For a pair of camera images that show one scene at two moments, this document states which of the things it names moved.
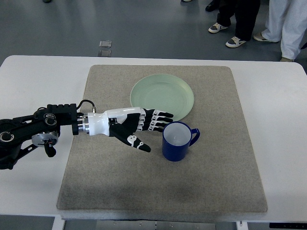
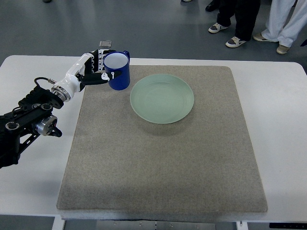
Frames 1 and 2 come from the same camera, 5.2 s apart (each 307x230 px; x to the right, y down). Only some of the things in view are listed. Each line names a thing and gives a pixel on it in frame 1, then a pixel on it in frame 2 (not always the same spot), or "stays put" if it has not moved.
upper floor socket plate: (105, 43) stays put
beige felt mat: (218, 175) stays put
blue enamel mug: (176, 137) -> (118, 60)
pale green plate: (165, 93) stays put
